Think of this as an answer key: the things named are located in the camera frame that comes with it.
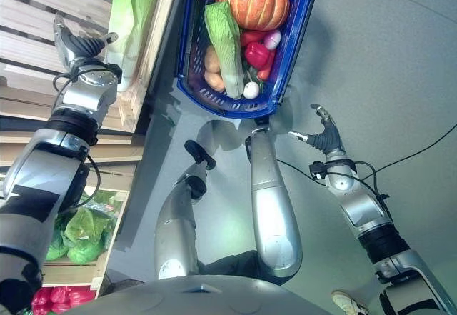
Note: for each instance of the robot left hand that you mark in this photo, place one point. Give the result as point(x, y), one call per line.
point(84, 45)

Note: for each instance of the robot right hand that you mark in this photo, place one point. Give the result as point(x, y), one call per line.
point(327, 138)

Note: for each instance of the robot right arm silver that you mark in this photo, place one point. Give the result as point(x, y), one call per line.
point(367, 208)

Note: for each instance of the robot left arm silver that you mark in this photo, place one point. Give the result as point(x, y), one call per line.
point(39, 179)

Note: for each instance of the blue plastic shopping basket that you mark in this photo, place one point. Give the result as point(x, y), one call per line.
point(296, 43)

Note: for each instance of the large napa cabbage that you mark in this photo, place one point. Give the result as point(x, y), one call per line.
point(130, 15)

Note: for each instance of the wooden slatted crate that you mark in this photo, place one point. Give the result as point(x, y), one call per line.
point(25, 8)

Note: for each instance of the white onion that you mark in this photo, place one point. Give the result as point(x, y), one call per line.
point(251, 90)

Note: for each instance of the orange red carrot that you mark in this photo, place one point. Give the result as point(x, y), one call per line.
point(267, 68)

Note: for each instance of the robot right leg silver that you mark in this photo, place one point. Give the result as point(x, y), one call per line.
point(275, 215)

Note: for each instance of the robot leg silver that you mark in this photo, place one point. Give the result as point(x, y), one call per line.
point(275, 215)
point(176, 229)

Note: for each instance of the red bell pepper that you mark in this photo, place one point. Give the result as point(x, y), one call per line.
point(251, 36)
point(256, 53)

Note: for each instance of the pink and white radish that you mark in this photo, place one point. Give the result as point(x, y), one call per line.
point(273, 40)

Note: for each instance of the wooden crate with lettuce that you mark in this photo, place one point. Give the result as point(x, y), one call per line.
point(107, 158)

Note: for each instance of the brown potato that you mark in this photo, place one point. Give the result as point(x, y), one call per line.
point(215, 81)
point(212, 59)

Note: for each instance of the napa cabbage with torn leaf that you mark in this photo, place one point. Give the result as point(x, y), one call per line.
point(226, 43)

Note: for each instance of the orange pumpkin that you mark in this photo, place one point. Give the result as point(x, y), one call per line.
point(255, 2)

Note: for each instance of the bagged leafy green lettuce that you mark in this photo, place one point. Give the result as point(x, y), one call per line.
point(103, 200)

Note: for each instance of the person's shoe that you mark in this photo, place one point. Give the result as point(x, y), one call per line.
point(350, 302)

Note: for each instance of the robot left leg silver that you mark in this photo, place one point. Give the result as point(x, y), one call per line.
point(176, 229)

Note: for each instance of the light green lettuce head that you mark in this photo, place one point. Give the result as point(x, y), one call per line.
point(84, 227)

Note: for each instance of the robot torso grey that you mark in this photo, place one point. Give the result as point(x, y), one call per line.
point(200, 297)

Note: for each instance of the bright green lettuce head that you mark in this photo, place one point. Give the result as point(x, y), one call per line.
point(87, 254)
point(55, 249)

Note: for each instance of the red peppers in bags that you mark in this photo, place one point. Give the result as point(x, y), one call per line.
point(57, 299)

